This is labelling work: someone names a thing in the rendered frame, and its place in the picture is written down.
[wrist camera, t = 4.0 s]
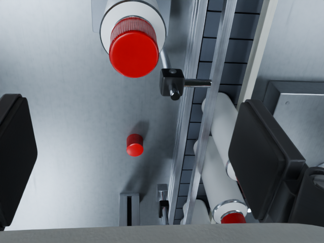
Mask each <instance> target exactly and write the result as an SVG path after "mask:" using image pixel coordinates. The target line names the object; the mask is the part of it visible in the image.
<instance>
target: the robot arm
mask: <svg viewBox="0 0 324 243"><path fill-rule="evenodd" d="M37 157H38V150H37V145H36V140H35V135H34V130H33V125H32V120H31V115H30V111H29V106H28V101H27V98H26V97H22V95H21V94H3V96H2V97H1V98H0V243H324V168H323V167H317V166H315V167H310V168H309V167H308V166H307V164H306V163H305V161H306V160H305V158H304V157H303V156H302V154H301V153H300V152H299V150H298V149H297V148H296V146H295V145H294V143H293V142H292V141H291V139H290V138H289V137H288V135H287V134H286V133H285V131H284V130H283V129H282V127H281V126H280V125H279V123H278V122H277V121H276V120H275V118H274V117H273V116H272V114H271V113H270V112H269V110H268V109H267V108H266V106H265V105H264V104H263V102H262V101H261V100H260V99H247V100H245V102H242V103H241V104H240V108H239V112H238V115H237V119H236V123H235V126H234V130H233V134H232V138H231V142H230V146H229V150H228V157H229V161H230V163H231V166H232V168H233V170H234V172H235V175H236V177H237V179H238V182H239V184H240V186H241V189H242V191H243V194H244V196H245V198H246V201H247V203H248V205H249V208H250V210H251V212H252V215H253V217H254V219H258V221H259V223H231V224H189V225H150V226H121V227H92V228H64V229H27V230H9V231H4V230H5V227H9V226H10V225H11V223H12V221H13V218H14V216H15V213H16V211H17V208H18V206H19V204H20V201H21V198H22V196H23V193H24V191H25V188H26V186H27V183H28V180H29V178H30V175H31V173H32V170H33V168H34V165H35V163H36V160H37Z"/></svg>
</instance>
